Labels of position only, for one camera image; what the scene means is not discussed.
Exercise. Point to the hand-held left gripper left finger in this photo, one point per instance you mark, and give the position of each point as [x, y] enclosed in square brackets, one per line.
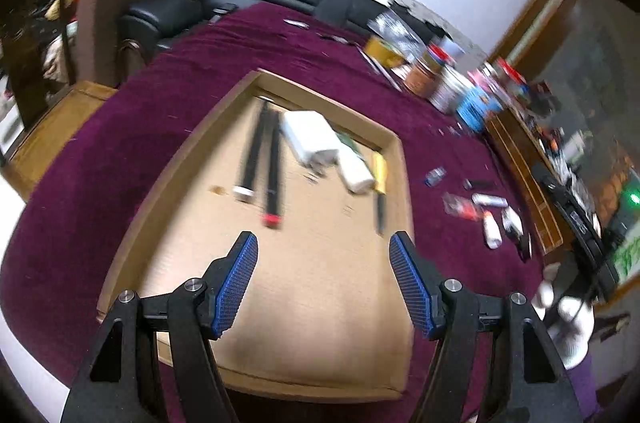
[235, 285]

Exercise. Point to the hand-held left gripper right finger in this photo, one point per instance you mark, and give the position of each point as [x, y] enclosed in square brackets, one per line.
[412, 285]

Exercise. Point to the cardboard box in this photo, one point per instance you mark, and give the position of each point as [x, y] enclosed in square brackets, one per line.
[310, 283]

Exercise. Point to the yellow and black pen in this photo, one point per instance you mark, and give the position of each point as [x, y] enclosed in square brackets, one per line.
[380, 183]

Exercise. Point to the black marker with red cap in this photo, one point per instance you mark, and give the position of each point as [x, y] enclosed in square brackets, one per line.
[273, 173]

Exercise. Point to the small white bottle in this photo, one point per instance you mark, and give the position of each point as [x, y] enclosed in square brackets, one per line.
[356, 173]

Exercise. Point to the black marker with white cap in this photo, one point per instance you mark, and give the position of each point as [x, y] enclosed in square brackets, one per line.
[252, 153]

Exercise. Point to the olive green object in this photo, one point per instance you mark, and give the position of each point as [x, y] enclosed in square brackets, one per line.
[349, 142]

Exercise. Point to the white charger adapter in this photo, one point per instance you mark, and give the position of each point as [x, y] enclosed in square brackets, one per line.
[310, 138]

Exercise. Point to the person's right forearm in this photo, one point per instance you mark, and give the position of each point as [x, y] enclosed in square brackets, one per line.
[585, 388]

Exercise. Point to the person's right hand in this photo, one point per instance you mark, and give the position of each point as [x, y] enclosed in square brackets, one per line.
[575, 328]

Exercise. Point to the clear plastic case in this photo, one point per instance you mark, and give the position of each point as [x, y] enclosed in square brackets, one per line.
[459, 205]

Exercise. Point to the white marker pen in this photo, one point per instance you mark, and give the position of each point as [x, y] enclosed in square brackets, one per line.
[490, 200]

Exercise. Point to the wooden cabinet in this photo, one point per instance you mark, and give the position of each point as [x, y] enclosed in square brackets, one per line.
[520, 153]

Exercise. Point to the black marker with grey cap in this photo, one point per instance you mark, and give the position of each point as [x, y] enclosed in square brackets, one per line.
[479, 184]

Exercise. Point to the clear blue pen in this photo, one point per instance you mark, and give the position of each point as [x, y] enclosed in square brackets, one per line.
[435, 176]

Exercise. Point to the clear jar with blue label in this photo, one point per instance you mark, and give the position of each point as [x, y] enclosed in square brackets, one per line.
[477, 105]

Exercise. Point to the white jar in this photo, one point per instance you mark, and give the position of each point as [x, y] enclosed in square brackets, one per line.
[450, 90]

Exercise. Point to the maroon tablecloth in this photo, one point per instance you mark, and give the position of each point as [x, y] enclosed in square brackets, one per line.
[165, 93]

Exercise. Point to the brown jar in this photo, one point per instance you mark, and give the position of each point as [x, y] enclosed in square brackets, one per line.
[425, 73]

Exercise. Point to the yellow tape roll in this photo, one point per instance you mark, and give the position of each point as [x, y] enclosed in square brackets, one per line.
[382, 50]

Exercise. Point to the small wooden side table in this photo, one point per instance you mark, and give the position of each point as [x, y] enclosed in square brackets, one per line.
[55, 128]

